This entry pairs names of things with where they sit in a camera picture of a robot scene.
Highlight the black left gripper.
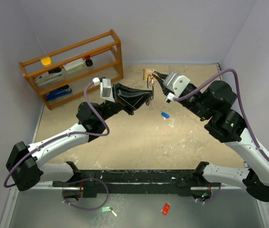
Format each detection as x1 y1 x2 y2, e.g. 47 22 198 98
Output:
98 84 153 123

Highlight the metal wire key clip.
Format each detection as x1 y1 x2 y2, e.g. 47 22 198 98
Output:
149 76 154 87

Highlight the silver key bunch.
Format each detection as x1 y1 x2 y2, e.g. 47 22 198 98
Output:
145 98 153 108

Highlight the blue capped key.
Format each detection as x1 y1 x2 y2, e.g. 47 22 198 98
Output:
161 112 170 119

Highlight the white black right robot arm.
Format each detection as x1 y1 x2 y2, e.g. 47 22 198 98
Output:
152 71 269 202

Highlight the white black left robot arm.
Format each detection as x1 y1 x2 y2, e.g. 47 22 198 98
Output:
4 79 154 191

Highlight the tan spiral notebook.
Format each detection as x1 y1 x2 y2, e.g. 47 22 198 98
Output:
143 68 156 82

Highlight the red black stamp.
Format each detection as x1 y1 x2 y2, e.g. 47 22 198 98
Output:
84 55 93 67

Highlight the white cardboard box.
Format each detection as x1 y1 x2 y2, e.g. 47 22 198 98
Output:
63 58 85 74

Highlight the blue stapler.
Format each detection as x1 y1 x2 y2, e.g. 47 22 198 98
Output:
46 85 72 101

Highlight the wooden shelf rack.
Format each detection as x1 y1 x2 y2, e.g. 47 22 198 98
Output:
19 29 123 110

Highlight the white black stapler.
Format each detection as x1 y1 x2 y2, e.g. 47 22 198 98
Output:
35 67 66 86

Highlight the yellow lidded jar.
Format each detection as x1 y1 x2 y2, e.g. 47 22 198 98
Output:
40 57 53 68

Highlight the green key tag with key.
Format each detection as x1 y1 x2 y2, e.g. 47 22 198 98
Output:
100 206 117 217

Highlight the red key tag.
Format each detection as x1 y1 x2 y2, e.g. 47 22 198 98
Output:
160 202 171 216

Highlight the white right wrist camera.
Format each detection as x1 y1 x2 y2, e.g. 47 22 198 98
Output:
163 71 191 103

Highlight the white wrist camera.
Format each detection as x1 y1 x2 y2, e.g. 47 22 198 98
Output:
93 77 115 103
163 71 191 103

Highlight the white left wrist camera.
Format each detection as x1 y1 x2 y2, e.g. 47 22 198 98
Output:
93 77 115 103

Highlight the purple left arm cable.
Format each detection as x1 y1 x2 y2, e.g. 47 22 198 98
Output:
3 82 110 188

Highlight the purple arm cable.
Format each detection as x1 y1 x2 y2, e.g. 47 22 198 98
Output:
3 82 110 188
173 68 269 176

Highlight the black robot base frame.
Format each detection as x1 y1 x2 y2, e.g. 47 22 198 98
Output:
52 168 220 198

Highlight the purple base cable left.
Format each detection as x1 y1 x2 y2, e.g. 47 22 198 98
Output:
61 176 110 210

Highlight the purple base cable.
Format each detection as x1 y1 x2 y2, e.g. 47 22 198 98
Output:
61 176 110 210
195 182 224 205

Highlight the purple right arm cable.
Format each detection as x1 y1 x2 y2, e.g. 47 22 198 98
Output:
173 68 269 176

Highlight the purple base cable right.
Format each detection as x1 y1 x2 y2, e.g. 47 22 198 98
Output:
195 182 224 205

